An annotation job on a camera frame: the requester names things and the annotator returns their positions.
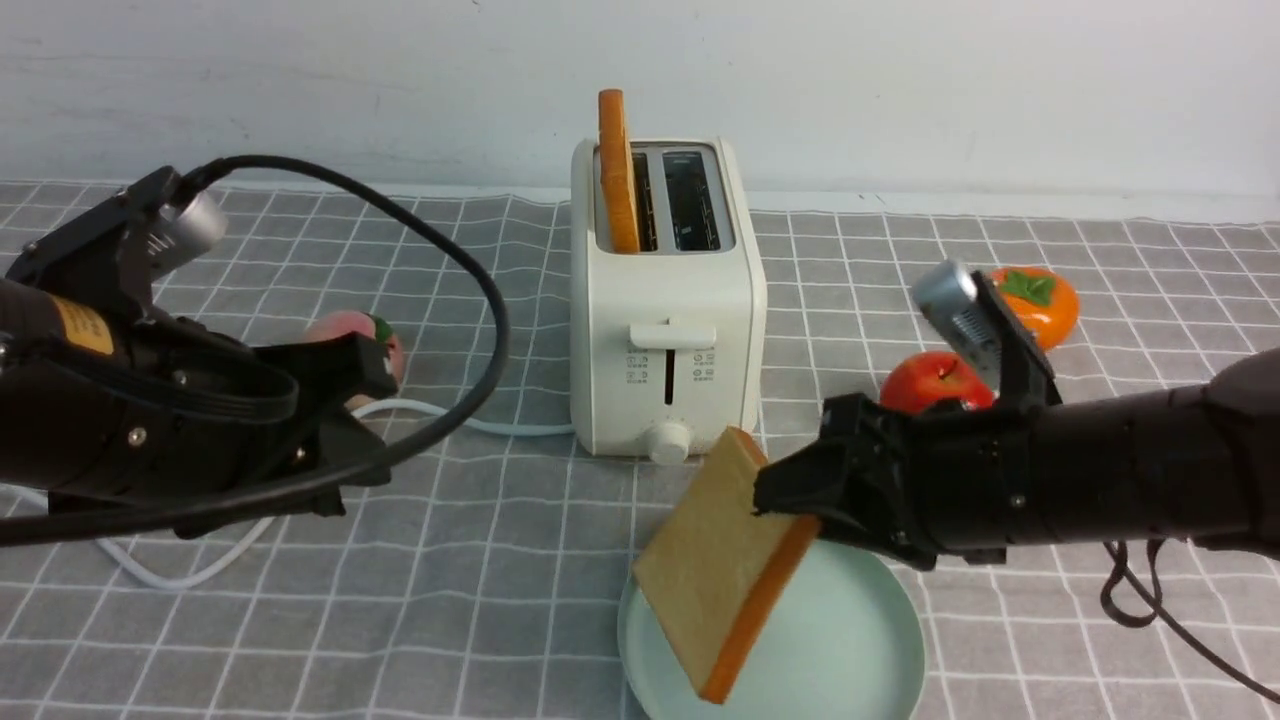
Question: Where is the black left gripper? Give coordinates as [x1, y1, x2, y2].
[150, 333, 399, 521]

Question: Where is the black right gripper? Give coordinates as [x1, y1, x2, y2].
[753, 393, 1030, 571]

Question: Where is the toast slice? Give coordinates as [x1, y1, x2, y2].
[634, 427, 820, 705]
[598, 88, 641, 254]

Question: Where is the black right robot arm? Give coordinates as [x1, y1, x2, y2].
[753, 351, 1279, 571]

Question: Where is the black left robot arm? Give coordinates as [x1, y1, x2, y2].
[3, 281, 398, 537]

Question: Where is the red apple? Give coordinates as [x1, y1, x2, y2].
[879, 351, 996, 415]

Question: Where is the pink peach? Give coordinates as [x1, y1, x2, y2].
[302, 310, 406, 387]

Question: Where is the light green plate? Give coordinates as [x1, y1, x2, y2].
[617, 541, 927, 719]

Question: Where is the orange persimmon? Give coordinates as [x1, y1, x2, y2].
[989, 266, 1080, 352]

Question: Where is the grey checked tablecloth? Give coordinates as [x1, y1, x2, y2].
[3, 188, 1277, 719]

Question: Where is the white toaster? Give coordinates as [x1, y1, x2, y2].
[570, 138, 768, 465]

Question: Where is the white power cable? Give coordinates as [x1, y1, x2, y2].
[0, 398, 577, 591]

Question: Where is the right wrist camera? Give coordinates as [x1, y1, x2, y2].
[908, 259, 1062, 407]

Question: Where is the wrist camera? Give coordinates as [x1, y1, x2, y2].
[5, 167, 229, 322]
[908, 259, 1062, 407]

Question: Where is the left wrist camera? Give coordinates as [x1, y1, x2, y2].
[5, 167, 229, 322]

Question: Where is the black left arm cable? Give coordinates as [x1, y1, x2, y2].
[0, 155, 511, 548]

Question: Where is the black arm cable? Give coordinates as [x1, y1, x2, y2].
[1100, 538, 1280, 706]
[0, 155, 511, 548]

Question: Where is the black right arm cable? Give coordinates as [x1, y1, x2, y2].
[1100, 538, 1280, 706]

